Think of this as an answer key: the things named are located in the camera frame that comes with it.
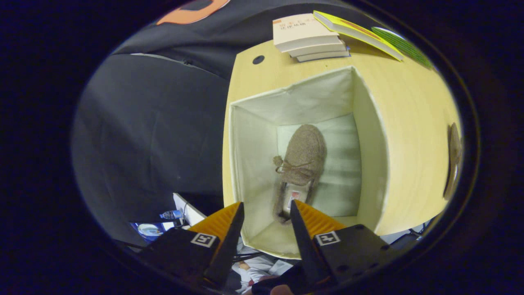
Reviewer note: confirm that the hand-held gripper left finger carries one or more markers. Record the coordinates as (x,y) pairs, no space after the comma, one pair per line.
(229,246)

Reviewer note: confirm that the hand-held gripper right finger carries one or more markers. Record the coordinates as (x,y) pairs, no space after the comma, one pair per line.
(309,246)

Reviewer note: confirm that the cream fabric storage box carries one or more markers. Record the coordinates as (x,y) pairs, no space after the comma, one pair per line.
(254,164)

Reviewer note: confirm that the brown fuzzy shoe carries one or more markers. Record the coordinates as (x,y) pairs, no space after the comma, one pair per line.
(453,159)
(305,155)

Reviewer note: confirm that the white flat board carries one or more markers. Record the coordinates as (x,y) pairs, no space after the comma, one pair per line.
(188,209)

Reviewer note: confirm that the clear water bottle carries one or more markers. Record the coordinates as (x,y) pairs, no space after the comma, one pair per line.
(172,214)

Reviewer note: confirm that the blue printed picture board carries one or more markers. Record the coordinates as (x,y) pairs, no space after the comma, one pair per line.
(149,230)

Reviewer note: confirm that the black backdrop cloth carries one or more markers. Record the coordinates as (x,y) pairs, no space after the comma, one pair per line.
(155,135)

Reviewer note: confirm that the black round table grommet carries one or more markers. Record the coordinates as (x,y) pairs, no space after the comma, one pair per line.
(258,60)

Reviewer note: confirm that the thin book with blue edge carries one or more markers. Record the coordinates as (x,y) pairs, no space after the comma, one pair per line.
(323,55)

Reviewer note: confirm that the thin white book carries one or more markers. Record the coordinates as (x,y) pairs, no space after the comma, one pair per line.
(317,49)

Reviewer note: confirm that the beige thick book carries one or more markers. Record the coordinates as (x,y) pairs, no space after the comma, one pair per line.
(301,30)

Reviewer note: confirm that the yellow book with red circle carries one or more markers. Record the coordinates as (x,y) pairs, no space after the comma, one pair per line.
(356,35)

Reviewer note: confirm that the green striped watermelon cushion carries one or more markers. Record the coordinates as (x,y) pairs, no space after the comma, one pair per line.
(405,48)

